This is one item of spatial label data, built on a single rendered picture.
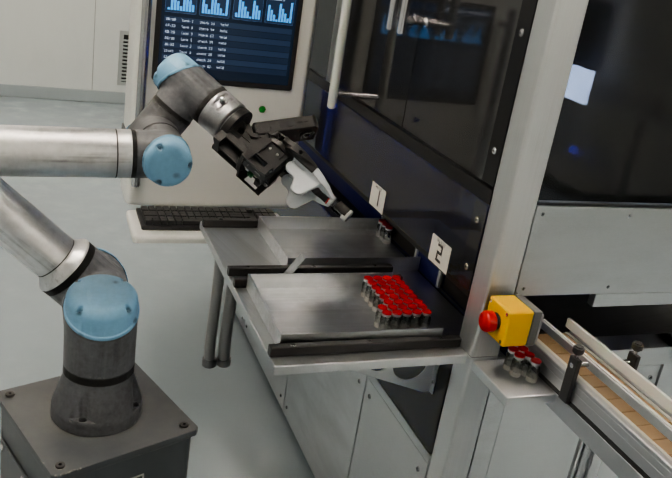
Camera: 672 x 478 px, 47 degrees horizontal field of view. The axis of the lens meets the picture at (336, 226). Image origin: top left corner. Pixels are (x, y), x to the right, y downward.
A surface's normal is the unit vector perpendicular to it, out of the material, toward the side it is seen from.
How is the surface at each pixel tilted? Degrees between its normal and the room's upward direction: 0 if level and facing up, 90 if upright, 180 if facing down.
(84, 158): 85
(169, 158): 90
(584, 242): 90
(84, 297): 8
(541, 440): 90
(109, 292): 8
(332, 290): 0
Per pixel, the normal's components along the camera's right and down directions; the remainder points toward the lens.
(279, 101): 0.33, 0.38
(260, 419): 0.15, -0.92
